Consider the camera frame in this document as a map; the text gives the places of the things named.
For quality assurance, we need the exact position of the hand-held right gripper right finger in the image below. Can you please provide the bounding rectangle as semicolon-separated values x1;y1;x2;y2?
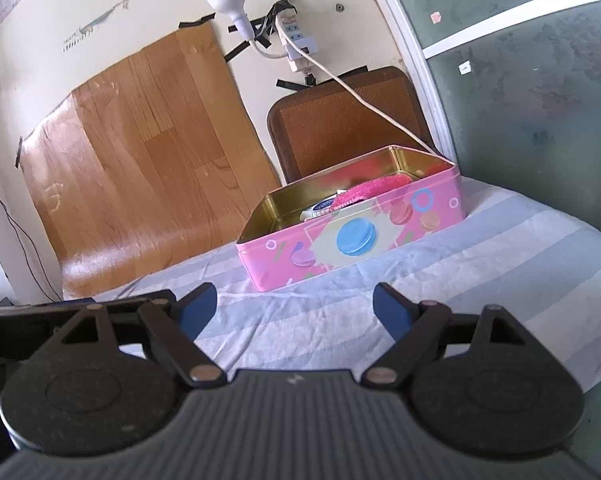
363;282;531;388

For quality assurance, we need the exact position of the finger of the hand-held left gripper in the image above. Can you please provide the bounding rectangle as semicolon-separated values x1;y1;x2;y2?
105;290;177;312

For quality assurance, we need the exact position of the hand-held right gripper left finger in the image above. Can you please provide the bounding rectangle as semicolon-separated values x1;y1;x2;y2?
55;282;227;388

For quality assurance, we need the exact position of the pink macaron tin box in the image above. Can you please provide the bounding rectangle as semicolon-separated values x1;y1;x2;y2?
235;145;465;293

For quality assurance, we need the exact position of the white tissue packet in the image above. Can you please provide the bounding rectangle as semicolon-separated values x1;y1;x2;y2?
300;199;338;223

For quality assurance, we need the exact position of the pink fluffy towel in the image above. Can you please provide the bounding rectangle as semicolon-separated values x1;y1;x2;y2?
330;172;416;211

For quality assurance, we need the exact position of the grey striped bed sheet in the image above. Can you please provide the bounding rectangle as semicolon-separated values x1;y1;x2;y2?
63;175;601;396

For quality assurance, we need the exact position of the wood-pattern vinyl sheet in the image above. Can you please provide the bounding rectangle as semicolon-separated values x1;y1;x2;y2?
19;22;284;301

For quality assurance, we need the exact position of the brown woven chair back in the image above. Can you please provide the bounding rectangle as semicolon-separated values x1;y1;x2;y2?
267;66;438;186

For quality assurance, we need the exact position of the frosted glass window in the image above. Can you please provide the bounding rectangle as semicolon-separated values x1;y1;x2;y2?
355;0;601;261

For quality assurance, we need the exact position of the white plug adapter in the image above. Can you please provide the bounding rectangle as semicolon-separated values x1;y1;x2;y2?
285;42;313;75

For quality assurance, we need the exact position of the white power strip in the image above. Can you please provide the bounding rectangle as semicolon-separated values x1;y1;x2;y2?
275;10;321;56

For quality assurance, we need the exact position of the white power cable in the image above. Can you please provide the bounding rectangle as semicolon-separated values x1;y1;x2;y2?
300;52;443;158

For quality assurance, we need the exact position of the bird wall sticker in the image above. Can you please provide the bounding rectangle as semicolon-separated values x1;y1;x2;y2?
63;0;131;53

